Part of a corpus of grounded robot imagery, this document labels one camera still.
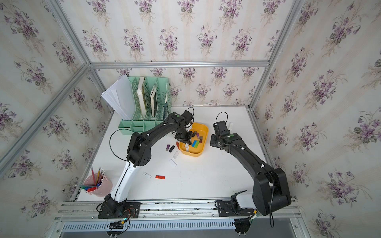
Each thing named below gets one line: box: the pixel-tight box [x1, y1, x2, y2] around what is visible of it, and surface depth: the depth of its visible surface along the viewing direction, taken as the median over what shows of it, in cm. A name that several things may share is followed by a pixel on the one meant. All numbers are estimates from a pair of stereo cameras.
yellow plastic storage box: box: [179, 122, 209, 158], surface depth 100 cm
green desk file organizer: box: [118, 76, 173, 136], surface depth 106 cm
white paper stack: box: [100, 74, 135, 121], surface depth 98 cm
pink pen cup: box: [78, 166, 113, 198], surface depth 75 cm
